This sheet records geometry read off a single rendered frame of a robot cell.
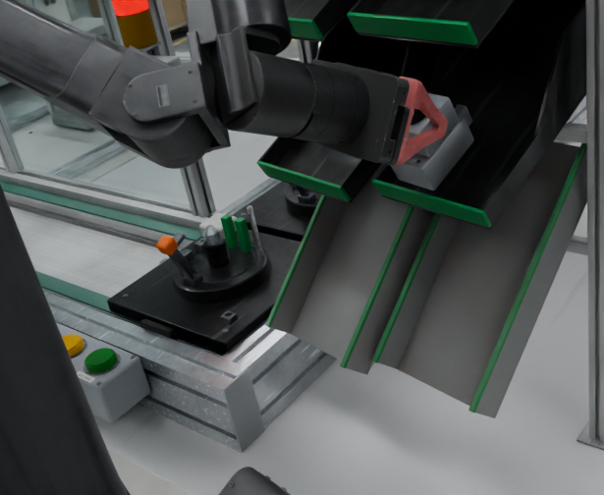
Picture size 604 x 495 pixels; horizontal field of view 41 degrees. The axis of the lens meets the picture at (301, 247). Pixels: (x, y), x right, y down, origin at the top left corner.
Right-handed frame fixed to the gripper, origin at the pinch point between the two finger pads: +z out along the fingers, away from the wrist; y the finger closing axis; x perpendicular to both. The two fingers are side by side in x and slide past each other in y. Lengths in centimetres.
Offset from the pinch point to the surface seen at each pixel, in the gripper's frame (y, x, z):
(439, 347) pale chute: 1.0, 22.5, 13.0
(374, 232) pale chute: 14.3, 14.1, 13.7
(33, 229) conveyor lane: 96, 39, 10
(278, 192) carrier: 56, 19, 34
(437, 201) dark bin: -1.9, 6.5, 2.8
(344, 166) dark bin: 11.8, 6.5, 4.1
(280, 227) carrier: 45, 23, 27
